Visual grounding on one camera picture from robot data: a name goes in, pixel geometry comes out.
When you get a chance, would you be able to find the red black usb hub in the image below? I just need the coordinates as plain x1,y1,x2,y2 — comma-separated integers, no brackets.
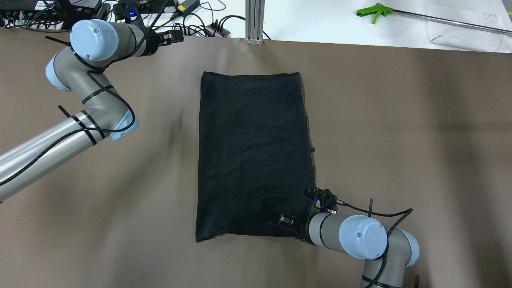
171,23,232,38

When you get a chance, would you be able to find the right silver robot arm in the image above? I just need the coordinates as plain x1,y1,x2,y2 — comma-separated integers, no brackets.
274,212,420,288

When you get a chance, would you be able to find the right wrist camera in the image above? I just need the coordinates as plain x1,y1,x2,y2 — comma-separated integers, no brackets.
304,187,338,215

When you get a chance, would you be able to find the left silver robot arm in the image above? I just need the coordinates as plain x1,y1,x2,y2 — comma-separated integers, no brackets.
1,19,184,202

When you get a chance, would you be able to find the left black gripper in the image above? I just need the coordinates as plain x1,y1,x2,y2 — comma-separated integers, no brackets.
141,29,184,56

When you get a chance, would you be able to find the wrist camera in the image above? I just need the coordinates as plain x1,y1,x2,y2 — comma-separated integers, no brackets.
113,0,143,25
304,187,338,215

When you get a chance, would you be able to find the green handled grabber tool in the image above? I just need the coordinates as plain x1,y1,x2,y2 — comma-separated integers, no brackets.
356,2,512,37

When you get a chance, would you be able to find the aluminium frame post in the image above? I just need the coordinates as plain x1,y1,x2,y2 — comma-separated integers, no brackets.
245,0,265,45

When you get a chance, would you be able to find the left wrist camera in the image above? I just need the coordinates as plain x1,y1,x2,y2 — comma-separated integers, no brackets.
113,0,143,25

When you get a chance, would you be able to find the black power adapter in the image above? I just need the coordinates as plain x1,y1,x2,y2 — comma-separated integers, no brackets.
175,0,200,15

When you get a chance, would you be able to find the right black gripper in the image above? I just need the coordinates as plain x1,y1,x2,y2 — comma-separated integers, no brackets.
273,212,315,244

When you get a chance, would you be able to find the black printed t-shirt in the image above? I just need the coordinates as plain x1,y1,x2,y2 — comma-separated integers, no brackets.
195,72,315,242

